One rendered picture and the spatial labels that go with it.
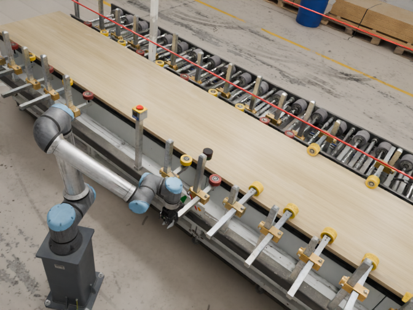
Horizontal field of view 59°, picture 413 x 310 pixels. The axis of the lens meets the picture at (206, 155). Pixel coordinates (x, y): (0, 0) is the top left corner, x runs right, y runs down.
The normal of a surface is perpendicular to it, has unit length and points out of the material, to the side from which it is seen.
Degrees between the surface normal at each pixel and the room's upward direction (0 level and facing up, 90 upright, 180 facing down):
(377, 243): 0
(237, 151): 0
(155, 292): 0
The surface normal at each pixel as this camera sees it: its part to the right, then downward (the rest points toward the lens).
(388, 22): -0.60, 0.47
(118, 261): 0.15, -0.73
